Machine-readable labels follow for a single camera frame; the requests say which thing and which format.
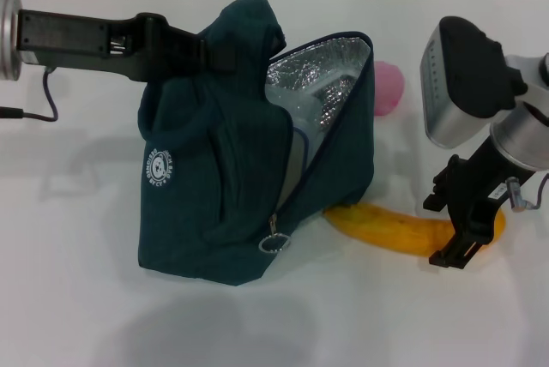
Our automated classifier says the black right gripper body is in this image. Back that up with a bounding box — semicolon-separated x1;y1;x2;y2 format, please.
444;136;538;240

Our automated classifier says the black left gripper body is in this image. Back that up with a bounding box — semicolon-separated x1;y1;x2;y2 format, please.
16;9;207;83

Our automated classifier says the grey left gripper cable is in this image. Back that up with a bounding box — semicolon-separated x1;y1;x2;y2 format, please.
0;65;59;123

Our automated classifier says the yellow banana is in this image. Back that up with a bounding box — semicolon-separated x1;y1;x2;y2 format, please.
323;202;507;259

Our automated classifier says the pink apple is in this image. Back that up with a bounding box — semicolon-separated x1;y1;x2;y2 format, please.
372;60;407;117

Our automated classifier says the dark teal insulated lunch bag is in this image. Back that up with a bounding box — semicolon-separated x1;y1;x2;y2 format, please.
136;0;378;287

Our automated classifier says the grey right gripper cable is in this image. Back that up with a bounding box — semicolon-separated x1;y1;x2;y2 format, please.
504;169;549;214

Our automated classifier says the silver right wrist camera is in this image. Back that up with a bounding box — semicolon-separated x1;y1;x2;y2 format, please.
422;16;529;149

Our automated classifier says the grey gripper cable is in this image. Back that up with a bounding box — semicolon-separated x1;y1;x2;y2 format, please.
0;65;59;123
504;169;549;214

